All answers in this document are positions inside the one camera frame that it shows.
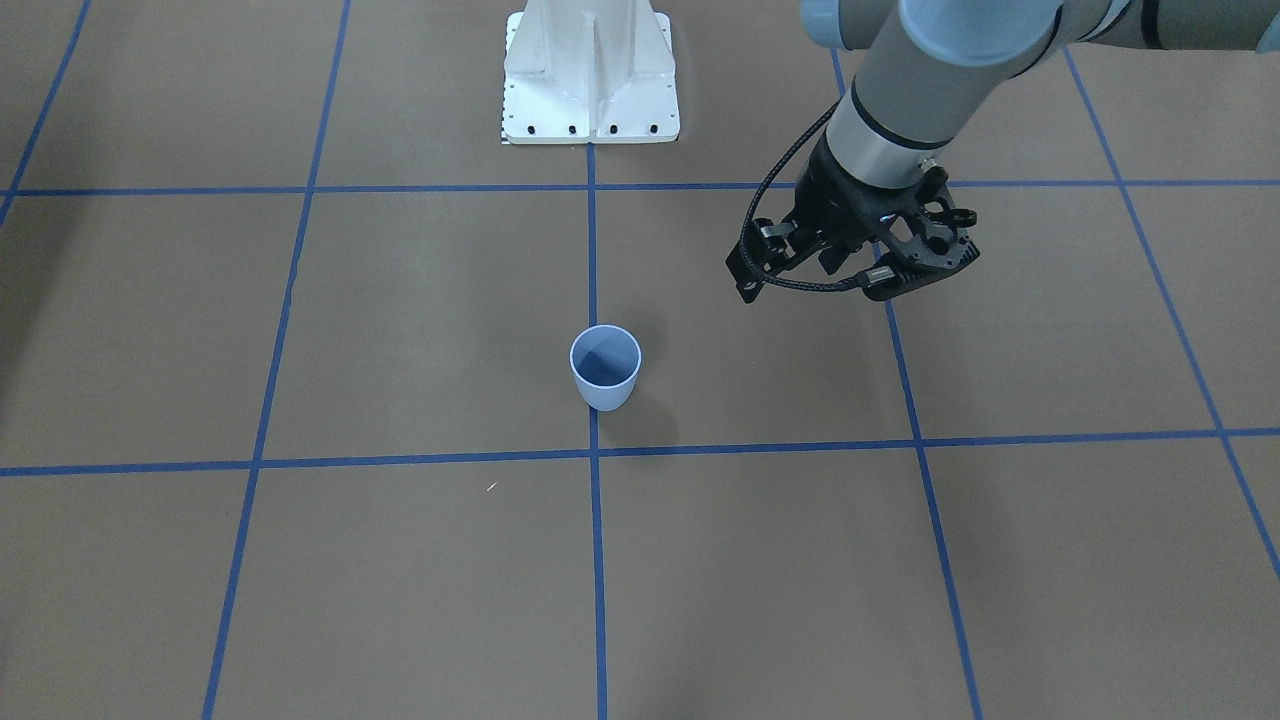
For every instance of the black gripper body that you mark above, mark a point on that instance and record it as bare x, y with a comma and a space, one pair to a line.
838, 208

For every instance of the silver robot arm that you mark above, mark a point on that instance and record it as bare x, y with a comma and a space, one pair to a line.
928, 66

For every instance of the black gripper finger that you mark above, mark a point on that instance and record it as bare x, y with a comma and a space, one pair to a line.
764, 250

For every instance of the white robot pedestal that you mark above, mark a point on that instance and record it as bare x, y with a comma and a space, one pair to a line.
579, 72

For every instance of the light blue plastic cup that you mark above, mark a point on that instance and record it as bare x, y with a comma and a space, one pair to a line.
604, 361

